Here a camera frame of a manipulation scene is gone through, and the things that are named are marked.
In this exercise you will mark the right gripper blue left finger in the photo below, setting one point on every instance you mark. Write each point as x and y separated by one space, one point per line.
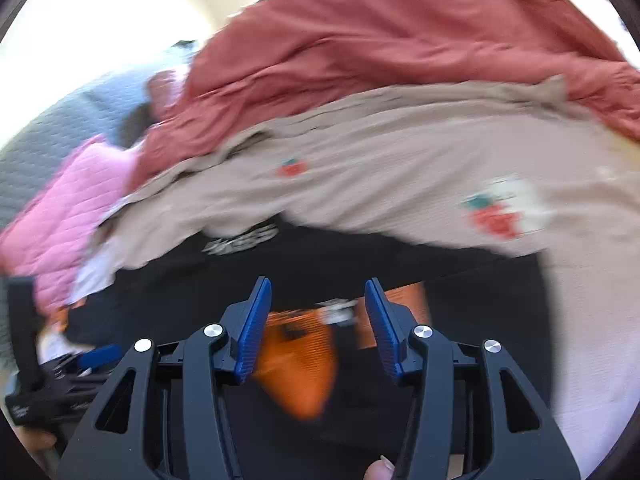
217 356

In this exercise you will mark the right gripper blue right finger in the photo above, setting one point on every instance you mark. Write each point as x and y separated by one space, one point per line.
416 356

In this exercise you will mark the black sweater with orange cuffs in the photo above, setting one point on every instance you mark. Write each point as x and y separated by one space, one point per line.
318 405

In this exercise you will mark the left hand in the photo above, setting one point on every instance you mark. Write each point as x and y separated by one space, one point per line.
36 442

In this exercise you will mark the right hand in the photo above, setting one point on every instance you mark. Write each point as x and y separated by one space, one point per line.
381 469

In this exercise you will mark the pink quilted pillow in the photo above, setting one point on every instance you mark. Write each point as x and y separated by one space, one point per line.
49 236

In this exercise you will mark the beige strawberry bear bedsheet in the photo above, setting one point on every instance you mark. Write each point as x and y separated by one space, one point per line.
508 166

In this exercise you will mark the grey quilted headboard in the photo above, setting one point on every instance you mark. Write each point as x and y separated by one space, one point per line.
117 107

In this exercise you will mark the dusty pink plush pillow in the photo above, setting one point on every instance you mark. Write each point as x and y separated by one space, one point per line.
164 91

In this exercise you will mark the terracotta red blanket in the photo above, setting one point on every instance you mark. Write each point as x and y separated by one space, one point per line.
279 58

